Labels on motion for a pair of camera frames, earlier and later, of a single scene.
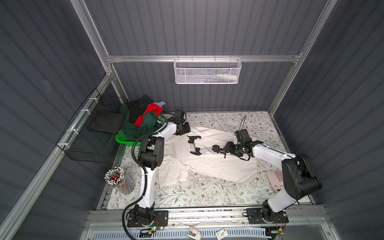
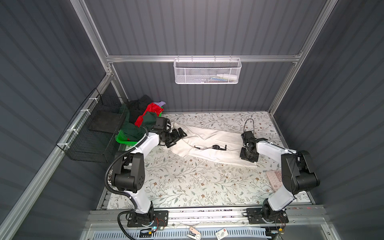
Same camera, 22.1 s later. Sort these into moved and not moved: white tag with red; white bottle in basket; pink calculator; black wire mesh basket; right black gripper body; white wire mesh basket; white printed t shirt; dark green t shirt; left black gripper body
Moved: left black gripper body; white printed t shirt; right black gripper body
Not moved: white bottle in basket; white tag with red; white wire mesh basket; black wire mesh basket; dark green t shirt; pink calculator
